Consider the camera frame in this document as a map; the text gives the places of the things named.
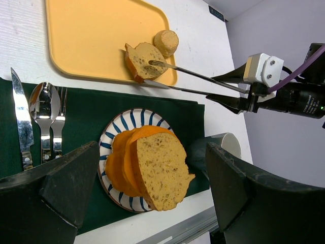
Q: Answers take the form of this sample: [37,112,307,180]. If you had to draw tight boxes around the metal tongs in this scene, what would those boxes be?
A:
[143,59,251,96]

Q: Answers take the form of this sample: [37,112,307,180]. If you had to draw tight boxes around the metal table knife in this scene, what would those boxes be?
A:
[11,68,34,171]

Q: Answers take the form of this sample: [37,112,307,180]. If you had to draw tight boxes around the metal spoon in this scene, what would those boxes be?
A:
[28,82,60,164]

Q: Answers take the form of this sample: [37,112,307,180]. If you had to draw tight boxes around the round orange bread loaf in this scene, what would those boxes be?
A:
[105,126,174,197]

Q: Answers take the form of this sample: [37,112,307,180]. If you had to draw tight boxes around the aluminium table edge rail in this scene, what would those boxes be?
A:
[139,207,219,243]

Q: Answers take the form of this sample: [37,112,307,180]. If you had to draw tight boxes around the white mug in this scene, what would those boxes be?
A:
[186,133,241,179]

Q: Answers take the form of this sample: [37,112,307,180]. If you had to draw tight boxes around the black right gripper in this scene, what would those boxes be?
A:
[206,65,324,119]

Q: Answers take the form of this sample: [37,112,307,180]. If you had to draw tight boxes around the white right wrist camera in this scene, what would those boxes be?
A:
[243,53,284,87]

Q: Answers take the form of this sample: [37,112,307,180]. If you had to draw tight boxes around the blue label right corner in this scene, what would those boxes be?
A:
[208,6,225,22]

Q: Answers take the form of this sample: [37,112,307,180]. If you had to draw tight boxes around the white blue striped plate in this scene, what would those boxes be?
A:
[97,108,172,213]

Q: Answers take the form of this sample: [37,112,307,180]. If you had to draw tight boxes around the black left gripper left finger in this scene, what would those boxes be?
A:
[1,141,100,243]

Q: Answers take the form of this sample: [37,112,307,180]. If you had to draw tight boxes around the small round bun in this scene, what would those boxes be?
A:
[154,30,179,57]

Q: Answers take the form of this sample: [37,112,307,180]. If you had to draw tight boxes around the seeded bread slice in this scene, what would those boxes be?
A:
[124,42,167,83]
[130,133,195,211]

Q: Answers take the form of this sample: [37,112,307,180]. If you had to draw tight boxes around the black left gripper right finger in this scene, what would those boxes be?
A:
[206,143,324,243]

